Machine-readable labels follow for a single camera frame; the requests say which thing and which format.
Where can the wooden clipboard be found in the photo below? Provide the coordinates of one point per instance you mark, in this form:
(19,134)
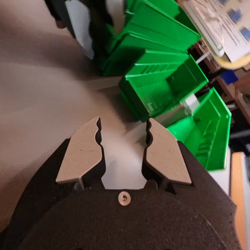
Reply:
(234,65)

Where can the wooden-edged side table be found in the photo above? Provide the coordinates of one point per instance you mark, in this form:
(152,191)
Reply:
(237,195)

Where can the light grey desk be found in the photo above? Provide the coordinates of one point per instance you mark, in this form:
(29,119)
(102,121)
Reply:
(48,87)

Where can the grey tape strip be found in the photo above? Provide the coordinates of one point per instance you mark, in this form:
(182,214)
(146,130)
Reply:
(171,112)

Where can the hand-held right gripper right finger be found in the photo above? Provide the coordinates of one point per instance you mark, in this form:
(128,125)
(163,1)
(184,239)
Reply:
(168,156)

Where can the long wooden table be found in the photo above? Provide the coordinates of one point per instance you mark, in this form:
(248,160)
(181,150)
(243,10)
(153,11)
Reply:
(239,91)

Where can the white display stand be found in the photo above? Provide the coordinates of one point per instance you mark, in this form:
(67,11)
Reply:
(211,39)

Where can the green plastic bin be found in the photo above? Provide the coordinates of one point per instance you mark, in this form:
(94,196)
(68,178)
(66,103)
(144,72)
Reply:
(162,91)
(214,136)
(156,29)
(125,62)

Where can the blue plastic bin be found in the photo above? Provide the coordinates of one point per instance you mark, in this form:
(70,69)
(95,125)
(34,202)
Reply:
(229,77)

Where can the printed instruction sheet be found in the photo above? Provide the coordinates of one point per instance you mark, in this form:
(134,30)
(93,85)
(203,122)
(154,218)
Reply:
(224,23)

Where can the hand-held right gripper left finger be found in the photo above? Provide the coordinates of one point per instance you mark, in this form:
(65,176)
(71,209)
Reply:
(80,156)

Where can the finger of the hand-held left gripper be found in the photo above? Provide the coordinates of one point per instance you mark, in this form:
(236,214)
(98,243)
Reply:
(80,25)
(118,15)

